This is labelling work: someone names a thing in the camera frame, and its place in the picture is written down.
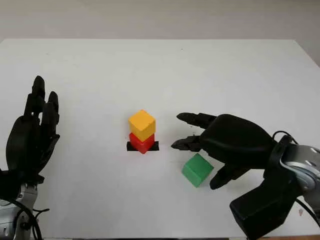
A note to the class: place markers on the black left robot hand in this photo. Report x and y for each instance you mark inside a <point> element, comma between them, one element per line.
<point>27,142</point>

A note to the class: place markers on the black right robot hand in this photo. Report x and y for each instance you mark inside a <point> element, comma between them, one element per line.
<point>237,142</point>

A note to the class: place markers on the green wooden block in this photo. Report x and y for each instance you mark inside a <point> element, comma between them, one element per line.
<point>196,170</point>

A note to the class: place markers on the red wooden block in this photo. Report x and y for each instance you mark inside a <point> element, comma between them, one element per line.
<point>141,145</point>

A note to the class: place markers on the yellow wooden block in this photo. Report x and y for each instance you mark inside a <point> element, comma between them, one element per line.
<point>141,123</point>

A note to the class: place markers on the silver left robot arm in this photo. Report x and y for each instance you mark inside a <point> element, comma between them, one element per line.
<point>10,220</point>

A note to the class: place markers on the black tape strip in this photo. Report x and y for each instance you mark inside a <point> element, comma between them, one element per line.
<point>155,146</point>

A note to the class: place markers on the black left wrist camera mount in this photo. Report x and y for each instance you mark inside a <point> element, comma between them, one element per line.
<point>10,185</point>

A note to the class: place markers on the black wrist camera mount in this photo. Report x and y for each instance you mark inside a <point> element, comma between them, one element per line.
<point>10,185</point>
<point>265,207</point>

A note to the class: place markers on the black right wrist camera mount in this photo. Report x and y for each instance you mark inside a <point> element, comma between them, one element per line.
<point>265,207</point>

